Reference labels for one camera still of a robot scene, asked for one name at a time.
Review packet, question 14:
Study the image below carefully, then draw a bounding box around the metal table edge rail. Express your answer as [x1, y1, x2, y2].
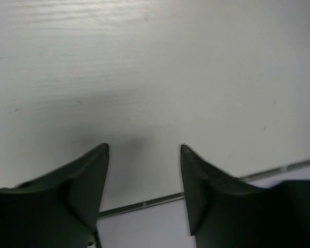
[98, 155, 310, 218]

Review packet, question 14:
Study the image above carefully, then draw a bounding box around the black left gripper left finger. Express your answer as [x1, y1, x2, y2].
[0, 143, 109, 247]

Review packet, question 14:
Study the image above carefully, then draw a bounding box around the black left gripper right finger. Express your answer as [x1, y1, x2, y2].
[180, 145, 310, 247]

